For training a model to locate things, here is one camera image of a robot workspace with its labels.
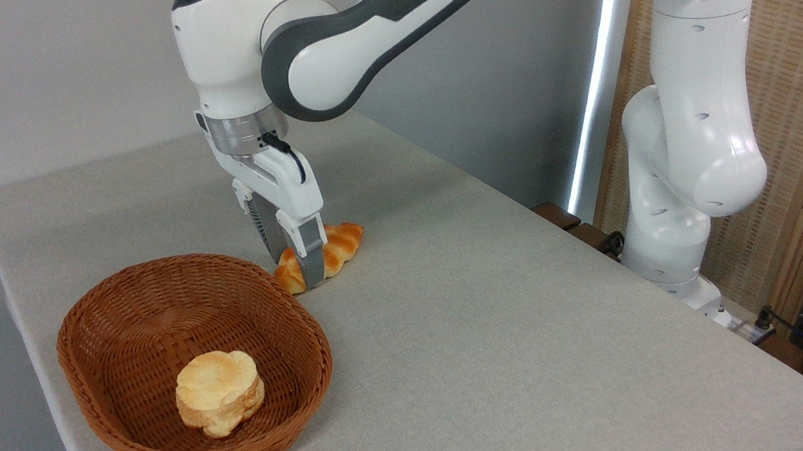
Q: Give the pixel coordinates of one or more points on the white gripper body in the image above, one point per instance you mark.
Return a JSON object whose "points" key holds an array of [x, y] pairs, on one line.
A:
{"points": [[284, 184]]}

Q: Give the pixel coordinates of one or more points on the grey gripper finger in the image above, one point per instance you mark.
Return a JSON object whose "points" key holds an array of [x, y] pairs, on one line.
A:
{"points": [[308, 252], [260, 220]]}

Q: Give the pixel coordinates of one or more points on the braided golden bread loaf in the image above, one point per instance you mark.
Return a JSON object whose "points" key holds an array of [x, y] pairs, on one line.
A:
{"points": [[341, 245]]}

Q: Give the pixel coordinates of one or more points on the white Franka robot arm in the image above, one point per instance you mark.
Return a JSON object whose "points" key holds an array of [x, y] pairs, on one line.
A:
{"points": [[688, 138]]}

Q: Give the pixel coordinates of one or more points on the round pale bread bun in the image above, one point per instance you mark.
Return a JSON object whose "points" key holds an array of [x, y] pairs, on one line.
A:
{"points": [[221, 387]]}

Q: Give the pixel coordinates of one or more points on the brown wicker basket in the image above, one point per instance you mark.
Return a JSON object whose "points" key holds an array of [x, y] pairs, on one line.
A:
{"points": [[130, 315]]}

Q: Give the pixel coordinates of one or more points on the grey tablecloth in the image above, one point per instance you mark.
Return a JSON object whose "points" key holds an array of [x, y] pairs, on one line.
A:
{"points": [[504, 384]]}

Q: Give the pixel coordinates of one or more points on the black clamp knob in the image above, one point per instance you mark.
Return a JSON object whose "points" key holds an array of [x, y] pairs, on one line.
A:
{"points": [[614, 244]]}

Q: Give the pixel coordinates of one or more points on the white vertical light strip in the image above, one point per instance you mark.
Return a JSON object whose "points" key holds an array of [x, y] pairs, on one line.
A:
{"points": [[600, 89]]}

